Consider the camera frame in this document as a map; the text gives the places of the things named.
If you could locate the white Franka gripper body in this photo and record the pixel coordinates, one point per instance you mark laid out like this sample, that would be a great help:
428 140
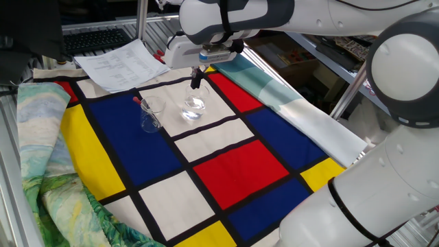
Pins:
178 55

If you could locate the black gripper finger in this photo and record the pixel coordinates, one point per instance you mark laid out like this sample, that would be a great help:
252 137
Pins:
194 82
201 77

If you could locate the glass dropper with red bulb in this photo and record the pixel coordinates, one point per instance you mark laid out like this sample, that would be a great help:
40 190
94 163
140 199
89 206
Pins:
136 100

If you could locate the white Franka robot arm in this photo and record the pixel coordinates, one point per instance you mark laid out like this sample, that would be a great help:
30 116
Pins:
394 192

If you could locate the glass beaker with water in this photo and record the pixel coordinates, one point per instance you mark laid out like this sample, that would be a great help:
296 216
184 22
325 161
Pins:
193 109

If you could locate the printed white paper sheets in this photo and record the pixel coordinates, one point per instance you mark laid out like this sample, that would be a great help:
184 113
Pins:
120 65

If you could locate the empty printed glass beaker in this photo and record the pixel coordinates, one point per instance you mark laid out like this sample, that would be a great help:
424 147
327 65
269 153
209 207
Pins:
152 127

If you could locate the black computer keyboard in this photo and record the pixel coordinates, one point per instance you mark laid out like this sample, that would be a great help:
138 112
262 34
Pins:
96 39

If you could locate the Mondrian colour block cloth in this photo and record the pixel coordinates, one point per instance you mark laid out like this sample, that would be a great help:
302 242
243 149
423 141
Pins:
240 171

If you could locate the teal and white cloth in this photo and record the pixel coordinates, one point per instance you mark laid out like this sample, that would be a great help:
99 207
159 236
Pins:
308 116

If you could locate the slanted aluminium strut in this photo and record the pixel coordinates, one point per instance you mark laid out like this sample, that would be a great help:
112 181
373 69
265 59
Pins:
346 96

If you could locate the green painting print cloth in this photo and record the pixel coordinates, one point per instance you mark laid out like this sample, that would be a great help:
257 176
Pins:
37 113

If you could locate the black monitor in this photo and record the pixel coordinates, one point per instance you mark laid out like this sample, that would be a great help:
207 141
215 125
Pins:
27 27

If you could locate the silver wrist camera blue caps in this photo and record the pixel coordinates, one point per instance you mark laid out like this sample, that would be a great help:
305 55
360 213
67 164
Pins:
216 55

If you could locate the aluminium frame post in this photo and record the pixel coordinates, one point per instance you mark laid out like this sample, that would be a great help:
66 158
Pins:
141 20

